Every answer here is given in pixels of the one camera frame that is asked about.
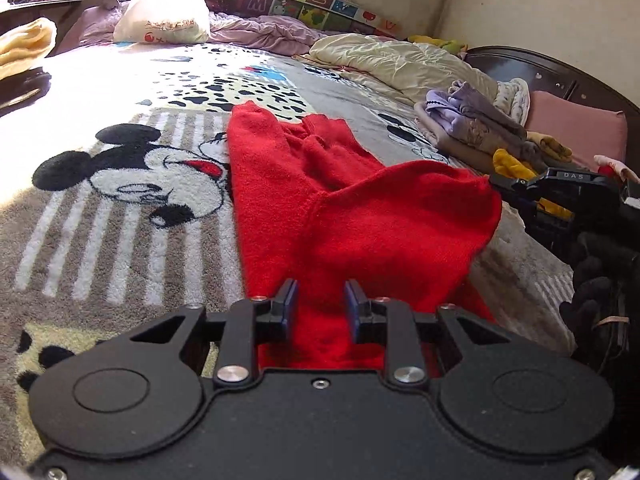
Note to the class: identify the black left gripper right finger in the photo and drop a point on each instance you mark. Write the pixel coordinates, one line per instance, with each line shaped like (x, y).
(389, 322)

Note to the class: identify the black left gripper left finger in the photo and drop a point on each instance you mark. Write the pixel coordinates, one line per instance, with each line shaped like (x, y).
(247, 324)

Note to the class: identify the red knit sweater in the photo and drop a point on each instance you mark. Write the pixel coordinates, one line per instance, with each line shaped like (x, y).
(313, 205)

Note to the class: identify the black gloved right hand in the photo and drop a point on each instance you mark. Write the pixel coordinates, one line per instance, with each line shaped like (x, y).
(603, 314)

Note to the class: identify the mustard yellow knit garment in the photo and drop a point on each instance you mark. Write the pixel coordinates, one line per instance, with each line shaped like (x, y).
(510, 167)

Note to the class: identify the pink pillow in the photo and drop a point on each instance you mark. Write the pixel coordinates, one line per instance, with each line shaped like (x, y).
(587, 131)

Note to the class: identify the folded beige pink garment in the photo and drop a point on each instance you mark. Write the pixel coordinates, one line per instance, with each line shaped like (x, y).
(450, 146)

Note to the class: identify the white patterned cloth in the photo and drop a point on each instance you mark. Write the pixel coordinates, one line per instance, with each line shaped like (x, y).
(513, 99)

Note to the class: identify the dark wooden headboard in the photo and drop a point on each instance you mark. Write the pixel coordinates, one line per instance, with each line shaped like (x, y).
(544, 73)

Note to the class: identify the folded purple garment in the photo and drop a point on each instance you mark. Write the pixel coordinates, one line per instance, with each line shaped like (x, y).
(470, 118)

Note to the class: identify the mickey mouse bed blanket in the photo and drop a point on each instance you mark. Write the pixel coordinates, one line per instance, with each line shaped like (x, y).
(117, 205)

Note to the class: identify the yellow plush toy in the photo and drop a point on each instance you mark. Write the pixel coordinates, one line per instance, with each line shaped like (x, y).
(453, 47)

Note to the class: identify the cream quilted blanket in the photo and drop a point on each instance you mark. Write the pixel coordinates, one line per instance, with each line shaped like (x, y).
(411, 69)

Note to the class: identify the purple crumpled bedsheet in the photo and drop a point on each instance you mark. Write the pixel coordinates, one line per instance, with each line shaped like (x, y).
(272, 33)

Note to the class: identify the white plastic bag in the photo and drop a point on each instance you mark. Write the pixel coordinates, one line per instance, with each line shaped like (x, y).
(164, 22)

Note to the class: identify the colourful alphabet foam mat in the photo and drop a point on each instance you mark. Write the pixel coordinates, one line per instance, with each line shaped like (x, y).
(324, 15)

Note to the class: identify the yellow fluffy garment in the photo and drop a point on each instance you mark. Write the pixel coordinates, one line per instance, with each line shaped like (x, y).
(24, 47)

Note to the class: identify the dark side table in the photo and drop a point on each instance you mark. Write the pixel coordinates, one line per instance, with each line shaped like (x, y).
(57, 11)

